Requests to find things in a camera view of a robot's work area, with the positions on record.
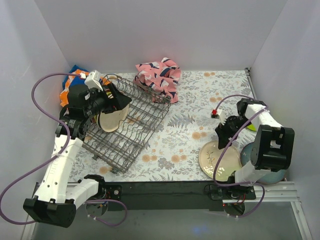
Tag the pink patterned cloth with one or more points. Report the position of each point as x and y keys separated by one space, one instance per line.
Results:
x=160 y=76

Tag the floral tablecloth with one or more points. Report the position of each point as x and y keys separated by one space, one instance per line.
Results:
x=171 y=153

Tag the grey wire dish rack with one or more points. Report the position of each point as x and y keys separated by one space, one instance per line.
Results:
x=121 y=147

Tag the aluminium rail frame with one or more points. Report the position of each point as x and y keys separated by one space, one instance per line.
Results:
x=275 y=214

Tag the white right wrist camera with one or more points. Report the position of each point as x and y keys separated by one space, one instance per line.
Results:
x=219 y=114

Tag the orange and blue cloth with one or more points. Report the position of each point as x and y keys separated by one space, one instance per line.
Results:
x=67 y=85

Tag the grey blue plate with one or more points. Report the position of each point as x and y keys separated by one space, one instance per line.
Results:
x=268 y=179

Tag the black base bar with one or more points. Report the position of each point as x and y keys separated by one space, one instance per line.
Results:
x=174 y=195

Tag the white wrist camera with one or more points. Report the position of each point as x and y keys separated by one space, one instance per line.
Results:
x=92 y=80
x=219 y=114

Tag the lime green plate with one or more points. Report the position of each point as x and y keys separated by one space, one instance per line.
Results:
x=251 y=127

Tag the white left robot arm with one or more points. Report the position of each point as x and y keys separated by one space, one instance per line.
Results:
x=52 y=203

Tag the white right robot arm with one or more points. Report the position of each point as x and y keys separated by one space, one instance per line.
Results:
x=272 y=147

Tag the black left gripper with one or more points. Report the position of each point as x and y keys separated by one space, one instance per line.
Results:
x=111 y=100

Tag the cream and green plate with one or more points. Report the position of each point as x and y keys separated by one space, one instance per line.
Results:
x=209 y=155

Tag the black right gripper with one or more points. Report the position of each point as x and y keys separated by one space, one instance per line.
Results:
x=225 y=130

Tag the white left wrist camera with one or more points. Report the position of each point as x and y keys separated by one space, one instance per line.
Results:
x=92 y=80

